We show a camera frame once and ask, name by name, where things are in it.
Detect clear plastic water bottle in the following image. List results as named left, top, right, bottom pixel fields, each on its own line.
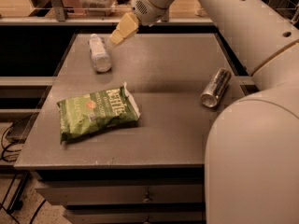
left=88, top=34, right=111, bottom=73

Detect metal shelf rail frame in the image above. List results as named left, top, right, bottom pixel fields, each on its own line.
left=0, top=0, right=299, bottom=26

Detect black cables on left floor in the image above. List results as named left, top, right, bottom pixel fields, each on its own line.
left=0, top=114, right=48, bottom=224

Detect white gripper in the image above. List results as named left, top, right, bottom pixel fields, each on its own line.
left=109, top=0, right=166, bottom=45

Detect clear plastic container on shelf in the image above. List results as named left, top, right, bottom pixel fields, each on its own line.
left=79, top=0, right=115, bottom=17

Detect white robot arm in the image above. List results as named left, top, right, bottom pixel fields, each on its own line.
left=198, top=0, right=299, bottom=224

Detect silver metal can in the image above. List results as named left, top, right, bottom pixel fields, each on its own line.
left=200, top=68, right=232, bottom=108

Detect green chips bag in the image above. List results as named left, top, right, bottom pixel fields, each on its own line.
left=57, top=82, right=140, bottom=142

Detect grey table with drawers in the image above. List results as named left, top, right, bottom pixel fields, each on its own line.
left=13, top=32, right=260, bottom=224

